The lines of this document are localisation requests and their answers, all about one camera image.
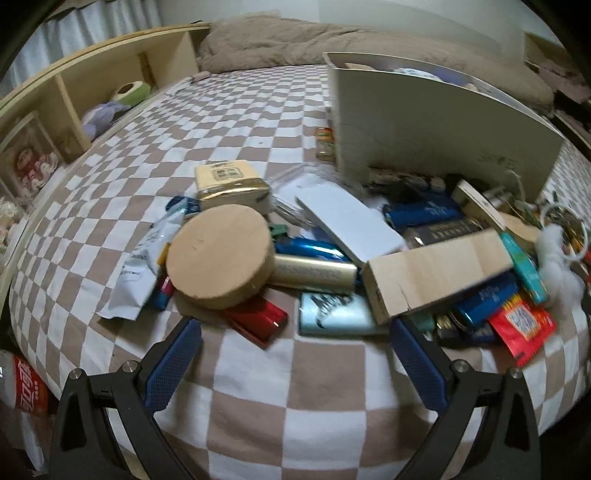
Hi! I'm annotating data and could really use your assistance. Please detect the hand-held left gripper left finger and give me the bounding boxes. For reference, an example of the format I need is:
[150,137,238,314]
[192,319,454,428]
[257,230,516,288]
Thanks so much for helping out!
[50,316,203,480]

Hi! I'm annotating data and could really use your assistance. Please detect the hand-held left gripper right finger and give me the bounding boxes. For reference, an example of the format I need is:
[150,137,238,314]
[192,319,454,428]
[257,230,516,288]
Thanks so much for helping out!
[389,316,541,480]

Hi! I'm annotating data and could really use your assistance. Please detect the teal card box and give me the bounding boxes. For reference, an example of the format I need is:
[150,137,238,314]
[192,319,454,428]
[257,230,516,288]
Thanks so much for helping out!
[298,291,391,337]

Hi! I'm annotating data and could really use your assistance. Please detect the white cardboard box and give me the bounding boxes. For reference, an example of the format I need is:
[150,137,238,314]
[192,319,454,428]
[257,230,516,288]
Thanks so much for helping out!
[322,52,568,204]

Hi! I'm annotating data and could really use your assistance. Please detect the white sachet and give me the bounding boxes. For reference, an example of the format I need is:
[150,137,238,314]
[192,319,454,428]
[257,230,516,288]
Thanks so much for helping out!
[96,217,185,321]

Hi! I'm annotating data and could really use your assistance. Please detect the shiny blue lighter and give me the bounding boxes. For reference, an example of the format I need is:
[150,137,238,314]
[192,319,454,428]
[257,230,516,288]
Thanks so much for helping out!
[455,277,520,330]

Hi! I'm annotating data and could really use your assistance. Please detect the light wooden block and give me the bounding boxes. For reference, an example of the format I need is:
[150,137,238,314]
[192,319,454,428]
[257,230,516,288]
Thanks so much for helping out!
[362,230,515,326]

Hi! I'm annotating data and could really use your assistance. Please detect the bright red lighter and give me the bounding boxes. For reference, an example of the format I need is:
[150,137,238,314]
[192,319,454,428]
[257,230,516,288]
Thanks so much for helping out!
[221,299,288,349]

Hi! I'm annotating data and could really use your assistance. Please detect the red snack packet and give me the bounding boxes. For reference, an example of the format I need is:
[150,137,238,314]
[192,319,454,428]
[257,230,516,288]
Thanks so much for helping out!
[488,293,556,368]

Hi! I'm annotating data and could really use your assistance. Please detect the round wooden lid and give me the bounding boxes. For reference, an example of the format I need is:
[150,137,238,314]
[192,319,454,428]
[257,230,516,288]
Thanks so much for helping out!
[165,204,275,311]

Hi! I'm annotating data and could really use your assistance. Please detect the dark brown lighter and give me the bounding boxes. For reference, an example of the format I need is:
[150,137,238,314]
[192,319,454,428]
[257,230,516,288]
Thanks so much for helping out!
[404,217,485,250]

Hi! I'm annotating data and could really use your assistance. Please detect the gold lighter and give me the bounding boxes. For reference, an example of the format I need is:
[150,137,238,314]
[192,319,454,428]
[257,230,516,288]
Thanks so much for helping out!
[269,254,360,292]

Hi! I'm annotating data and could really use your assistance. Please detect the teal packet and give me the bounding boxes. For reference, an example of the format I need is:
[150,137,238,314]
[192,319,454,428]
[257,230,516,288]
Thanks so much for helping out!
[500,232,549,304]

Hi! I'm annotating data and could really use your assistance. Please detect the clear plastic bottle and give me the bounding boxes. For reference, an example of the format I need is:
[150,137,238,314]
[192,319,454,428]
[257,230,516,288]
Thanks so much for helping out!
[0,348,51,416]

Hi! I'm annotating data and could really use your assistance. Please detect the dark blue lighter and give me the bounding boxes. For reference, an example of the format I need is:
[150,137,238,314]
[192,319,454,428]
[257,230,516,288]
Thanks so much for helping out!
[384,196,462,228]

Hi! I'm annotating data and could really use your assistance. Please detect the white flat case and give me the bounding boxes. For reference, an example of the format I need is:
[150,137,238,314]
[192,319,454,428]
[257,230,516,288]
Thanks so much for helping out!
[294,182,406,267]

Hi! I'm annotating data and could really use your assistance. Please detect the white cotton fluff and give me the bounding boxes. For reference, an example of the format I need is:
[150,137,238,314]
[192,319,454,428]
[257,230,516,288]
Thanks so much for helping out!
[536,226,588,306]

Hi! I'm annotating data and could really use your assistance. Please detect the light wooden stick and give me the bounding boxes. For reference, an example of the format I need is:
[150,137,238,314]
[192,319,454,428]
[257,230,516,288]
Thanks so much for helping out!
[450,180,541,245]

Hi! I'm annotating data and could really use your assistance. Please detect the beige patterned small box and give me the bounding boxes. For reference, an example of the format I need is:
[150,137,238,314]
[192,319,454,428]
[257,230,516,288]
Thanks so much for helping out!
[368,167,448,193]

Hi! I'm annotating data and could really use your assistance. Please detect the yellow tissue pack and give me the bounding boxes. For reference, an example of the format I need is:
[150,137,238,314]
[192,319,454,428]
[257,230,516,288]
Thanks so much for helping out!
[194,160,272,215]

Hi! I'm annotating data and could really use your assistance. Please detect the heap of keys and clips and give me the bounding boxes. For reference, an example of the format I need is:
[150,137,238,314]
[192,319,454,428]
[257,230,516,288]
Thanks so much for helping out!
[517,185,591,264]

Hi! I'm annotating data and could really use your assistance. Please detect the display case with white doll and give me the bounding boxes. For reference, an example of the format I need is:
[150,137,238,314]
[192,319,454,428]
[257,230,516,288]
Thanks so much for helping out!
[0,194,28,250]

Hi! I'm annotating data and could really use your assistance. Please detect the clear plastic case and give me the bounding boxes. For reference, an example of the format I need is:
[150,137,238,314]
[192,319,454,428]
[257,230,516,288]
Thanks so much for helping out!
[270,164,352,227]

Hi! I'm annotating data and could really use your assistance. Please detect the small printed lighter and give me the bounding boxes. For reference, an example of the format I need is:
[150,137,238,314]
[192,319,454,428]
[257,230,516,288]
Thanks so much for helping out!
[315,127,336,162]

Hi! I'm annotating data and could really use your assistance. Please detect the display case with red doll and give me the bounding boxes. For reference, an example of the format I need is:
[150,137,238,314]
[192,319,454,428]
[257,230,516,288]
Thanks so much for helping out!
[0,111,65,204]

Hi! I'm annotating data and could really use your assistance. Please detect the checkered bed sheet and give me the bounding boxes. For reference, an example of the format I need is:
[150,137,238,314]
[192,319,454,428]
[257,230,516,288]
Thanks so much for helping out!
[9,64,591,480]

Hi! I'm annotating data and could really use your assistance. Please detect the purple plush toy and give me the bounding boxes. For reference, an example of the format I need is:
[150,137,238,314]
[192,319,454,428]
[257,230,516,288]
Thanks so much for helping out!
[81,102,132,139]

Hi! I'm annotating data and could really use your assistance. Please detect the green plush toy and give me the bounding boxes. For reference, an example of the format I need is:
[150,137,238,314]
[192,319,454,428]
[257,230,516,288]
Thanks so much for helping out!
[113,80,154,108]

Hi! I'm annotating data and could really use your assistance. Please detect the wooden bedside shelf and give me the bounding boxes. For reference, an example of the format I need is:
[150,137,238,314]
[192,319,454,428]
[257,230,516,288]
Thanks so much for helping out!
[0,24,213,217]

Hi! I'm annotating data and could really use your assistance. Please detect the beige quilt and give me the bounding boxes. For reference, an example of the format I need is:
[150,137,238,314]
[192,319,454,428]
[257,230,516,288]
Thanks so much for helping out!
[198,14,555,104]

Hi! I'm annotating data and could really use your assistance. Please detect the open wardrobe shelf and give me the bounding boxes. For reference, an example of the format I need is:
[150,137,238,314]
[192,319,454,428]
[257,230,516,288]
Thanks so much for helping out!
[524,32,591,153]

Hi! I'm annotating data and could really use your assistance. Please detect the grey curtain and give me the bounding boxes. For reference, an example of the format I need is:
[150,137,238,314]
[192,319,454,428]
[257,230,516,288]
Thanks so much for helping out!
[9,0,162,88]

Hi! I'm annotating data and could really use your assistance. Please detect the white ring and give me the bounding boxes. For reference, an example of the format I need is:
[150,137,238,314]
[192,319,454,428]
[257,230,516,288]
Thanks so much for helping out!
[539,203,591,260]

